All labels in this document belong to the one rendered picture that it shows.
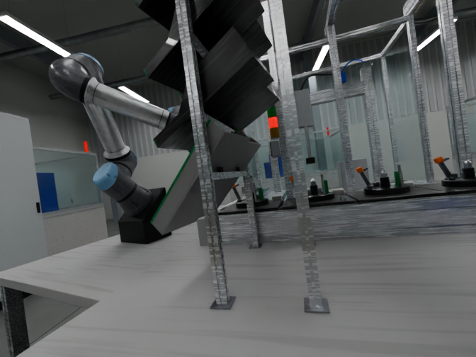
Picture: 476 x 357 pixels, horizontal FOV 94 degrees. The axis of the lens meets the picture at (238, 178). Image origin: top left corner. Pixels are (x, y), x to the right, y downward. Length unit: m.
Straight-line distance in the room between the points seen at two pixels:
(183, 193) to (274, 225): 0.39
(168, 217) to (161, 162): 9.55
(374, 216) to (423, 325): 0.41
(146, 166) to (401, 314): 10.18
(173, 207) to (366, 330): 0.40
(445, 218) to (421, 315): 0.44
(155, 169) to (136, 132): 1.82
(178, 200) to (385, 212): 0.60
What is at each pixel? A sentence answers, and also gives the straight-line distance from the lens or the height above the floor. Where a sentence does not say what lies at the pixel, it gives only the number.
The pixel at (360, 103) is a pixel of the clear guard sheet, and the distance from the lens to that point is 2.38.
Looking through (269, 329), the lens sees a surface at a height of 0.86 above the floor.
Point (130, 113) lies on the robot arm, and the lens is 0.91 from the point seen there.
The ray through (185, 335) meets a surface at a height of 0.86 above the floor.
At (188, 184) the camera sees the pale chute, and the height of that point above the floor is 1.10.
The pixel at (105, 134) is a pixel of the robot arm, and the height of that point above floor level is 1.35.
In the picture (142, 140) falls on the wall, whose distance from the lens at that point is 10.52.
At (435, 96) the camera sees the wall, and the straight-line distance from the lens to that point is 11.23.
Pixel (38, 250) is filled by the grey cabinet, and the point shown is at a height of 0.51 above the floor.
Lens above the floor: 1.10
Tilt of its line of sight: level
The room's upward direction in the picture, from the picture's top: 8 degrees counter-clockwise
